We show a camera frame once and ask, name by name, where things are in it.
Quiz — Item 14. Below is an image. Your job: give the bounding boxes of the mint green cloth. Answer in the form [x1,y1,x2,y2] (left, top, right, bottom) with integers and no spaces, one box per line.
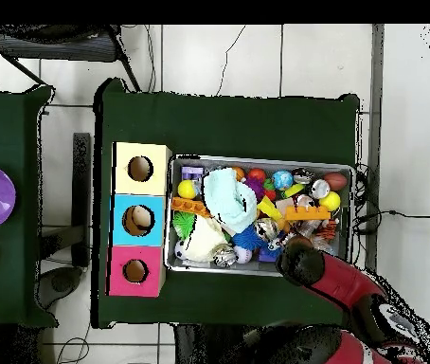
[203,166,259,234]

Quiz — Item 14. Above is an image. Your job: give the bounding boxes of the silver mesh bin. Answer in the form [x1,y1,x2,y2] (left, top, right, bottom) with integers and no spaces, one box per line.
[164,153,356,278]

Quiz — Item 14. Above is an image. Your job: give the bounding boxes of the wooden box three holes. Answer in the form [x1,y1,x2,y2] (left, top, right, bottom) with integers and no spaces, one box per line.
[106,141,173,298]

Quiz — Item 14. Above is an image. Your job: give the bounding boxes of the orange wheeled toy brick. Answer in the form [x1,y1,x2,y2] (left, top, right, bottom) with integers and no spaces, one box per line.
[170,195,212,219]

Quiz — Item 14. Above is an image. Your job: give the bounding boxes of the plain yellow ball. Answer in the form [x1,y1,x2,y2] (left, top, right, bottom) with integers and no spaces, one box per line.
[176,178,198,200]

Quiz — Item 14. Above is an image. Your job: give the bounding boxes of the green spiky rubber ball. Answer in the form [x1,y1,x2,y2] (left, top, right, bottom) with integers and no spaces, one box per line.
[171,210,197,240]

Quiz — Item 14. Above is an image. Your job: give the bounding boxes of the purple spiky monster toy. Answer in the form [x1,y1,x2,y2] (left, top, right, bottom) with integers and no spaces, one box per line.
[242,176,266,202]

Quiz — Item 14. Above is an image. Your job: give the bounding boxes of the cream knitted cloth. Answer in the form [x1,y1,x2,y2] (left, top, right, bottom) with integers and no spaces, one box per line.
[184,215,229,263]

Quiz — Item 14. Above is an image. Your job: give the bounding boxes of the silver printed drink can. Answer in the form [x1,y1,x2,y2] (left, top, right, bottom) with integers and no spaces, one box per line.
[254,217,279,243]

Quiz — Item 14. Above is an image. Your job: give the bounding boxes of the dark green table cloth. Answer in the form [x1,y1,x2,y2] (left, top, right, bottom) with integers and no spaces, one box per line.
[93,79,360,329]
[0,84,55,327]

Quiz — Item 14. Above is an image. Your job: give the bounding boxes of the orange studded toy brick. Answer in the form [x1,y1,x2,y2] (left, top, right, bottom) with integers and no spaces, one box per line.
[284,205,331,222]

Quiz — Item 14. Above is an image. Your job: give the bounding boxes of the black upright panel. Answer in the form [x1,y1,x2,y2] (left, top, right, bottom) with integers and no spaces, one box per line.
[71,132,92,268]

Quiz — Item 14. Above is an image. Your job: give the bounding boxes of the black chair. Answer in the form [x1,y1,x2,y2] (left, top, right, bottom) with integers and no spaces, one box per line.
[0,24,142,92]

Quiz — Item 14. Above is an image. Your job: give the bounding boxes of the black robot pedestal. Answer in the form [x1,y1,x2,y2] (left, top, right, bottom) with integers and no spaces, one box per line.
[172,323,269,364]

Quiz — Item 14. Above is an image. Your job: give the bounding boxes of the black floor cable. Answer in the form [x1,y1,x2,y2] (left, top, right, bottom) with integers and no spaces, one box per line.
[352,162,430,236]

